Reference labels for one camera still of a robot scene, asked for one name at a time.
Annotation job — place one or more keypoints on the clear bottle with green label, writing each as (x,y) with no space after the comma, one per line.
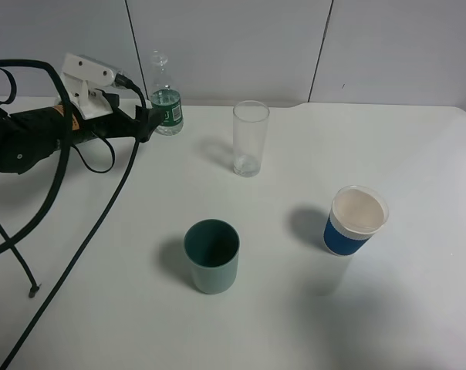
(165,96)

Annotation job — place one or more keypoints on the tall clear drinking glass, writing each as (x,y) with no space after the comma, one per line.
(250,126)

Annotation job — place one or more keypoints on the white cup with blue sleeve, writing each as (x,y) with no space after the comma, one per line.
(356,214)

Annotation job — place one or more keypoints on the green plastic cup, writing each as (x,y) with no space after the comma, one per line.
(212,249)

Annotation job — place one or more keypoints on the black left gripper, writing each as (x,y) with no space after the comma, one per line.
(30,136)

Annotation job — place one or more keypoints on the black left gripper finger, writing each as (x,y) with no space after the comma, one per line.
(147,120)

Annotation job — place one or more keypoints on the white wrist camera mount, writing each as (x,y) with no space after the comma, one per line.
(84,79)

